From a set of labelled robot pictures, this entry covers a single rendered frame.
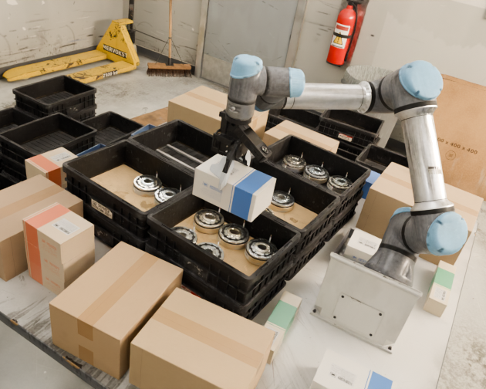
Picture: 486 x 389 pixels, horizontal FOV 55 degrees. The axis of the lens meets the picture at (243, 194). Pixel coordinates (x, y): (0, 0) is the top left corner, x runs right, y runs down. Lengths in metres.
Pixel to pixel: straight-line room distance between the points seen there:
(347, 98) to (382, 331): 0.71
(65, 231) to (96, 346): 0.34
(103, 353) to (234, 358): 0.34
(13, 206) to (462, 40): 3.54
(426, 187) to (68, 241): 1.00
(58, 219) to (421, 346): 1.18
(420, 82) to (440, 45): 2.92
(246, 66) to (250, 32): 3.65
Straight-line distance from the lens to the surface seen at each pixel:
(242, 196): 1.28
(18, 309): 1.54
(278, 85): 1.22
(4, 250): 1.55
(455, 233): 1.39
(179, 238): 1.40
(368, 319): 1.52
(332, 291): 1.50
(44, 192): 1.70
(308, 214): 1.78
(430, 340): 1.69
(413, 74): 1.38
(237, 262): 1.50
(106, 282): 1.36
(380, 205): 1.95
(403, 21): 4.32
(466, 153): 4.23
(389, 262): 1.45
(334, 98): 1.42
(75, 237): 1.42
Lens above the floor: 1.82
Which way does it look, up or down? 33 degrees down
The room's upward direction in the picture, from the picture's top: 11 degrees clockwise
